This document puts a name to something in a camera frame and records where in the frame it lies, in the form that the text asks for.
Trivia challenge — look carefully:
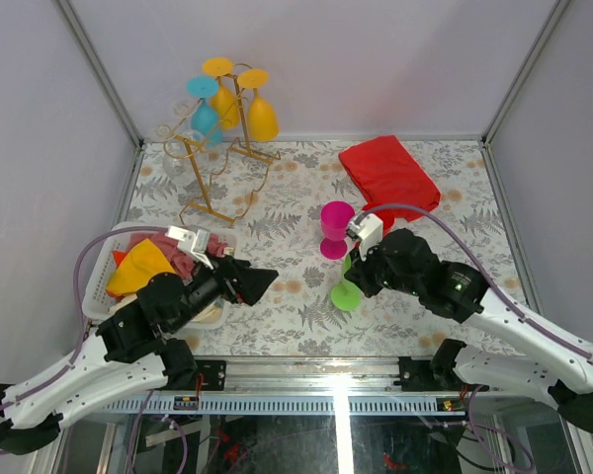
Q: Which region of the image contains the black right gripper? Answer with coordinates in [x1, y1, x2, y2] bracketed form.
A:
[344, 235, 422, 298]

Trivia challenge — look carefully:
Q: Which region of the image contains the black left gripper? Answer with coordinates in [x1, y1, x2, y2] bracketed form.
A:
[172, 253, 281, 336]

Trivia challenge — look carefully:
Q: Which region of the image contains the red plastic wine glass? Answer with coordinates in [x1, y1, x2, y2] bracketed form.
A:
[362, 202, 395, 236]

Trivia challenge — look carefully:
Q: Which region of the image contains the green plastic wine glass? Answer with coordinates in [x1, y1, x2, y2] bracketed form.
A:
[330, 255, 362, 312]

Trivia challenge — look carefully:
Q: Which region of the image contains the magenta plastic wine glass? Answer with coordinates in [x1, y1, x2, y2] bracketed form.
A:
[319, 200, 355, 260]

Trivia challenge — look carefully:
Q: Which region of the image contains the orange plastic wine glass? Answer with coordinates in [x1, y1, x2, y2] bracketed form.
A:
[237, 68, 280, 142]
[203, 57, 239, 130]

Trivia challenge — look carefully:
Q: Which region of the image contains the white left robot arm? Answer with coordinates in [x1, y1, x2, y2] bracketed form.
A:
[0, 256, 279, 455]

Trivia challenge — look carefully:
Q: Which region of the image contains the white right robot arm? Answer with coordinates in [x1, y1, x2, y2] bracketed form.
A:
[346, 229, 593, 434]

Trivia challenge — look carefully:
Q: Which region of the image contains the clear wine glass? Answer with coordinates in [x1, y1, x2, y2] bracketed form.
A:
[155, 99, 204, 187]

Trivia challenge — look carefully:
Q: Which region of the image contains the teal plastic wine glass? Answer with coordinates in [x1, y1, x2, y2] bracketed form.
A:
[187, 75, 222, 146]

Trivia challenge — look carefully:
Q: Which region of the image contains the cream cloth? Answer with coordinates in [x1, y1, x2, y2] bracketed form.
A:
[108, 294, 225, 328]

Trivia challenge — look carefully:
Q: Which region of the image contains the pink crumpled cloth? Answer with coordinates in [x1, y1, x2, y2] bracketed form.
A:
[126, 232, 233, 279]

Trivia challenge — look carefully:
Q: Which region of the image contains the red folded cloth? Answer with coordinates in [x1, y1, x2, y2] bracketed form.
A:
[339, 135, 441, 211]

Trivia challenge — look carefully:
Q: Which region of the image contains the yellow cloth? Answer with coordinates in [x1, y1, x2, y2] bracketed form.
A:
[106, 239, 176, 298]

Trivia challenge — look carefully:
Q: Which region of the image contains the white plastic basket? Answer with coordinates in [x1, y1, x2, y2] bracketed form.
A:
[82, 232, 231, 337]

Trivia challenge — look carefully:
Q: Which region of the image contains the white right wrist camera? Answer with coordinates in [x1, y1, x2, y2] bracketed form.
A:
[346, 212, 384, 261]

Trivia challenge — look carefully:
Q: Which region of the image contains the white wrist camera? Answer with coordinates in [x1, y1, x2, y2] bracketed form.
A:
[346, 212, 384, 261]
[165, 226, 213, 270]

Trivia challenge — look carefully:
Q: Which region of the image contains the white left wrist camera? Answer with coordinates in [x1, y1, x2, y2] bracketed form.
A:
[165, 226, 213, 270]

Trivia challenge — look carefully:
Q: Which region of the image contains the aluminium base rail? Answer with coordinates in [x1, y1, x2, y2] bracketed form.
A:
[98, 355, 587, 394]

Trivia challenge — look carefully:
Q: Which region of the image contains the gold wire wine glass rack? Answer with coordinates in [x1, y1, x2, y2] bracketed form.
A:
[179, 59, 281, 225]

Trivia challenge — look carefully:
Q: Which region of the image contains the grey cable duct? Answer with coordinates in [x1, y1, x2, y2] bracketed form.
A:
[103, 393, 466, 417]

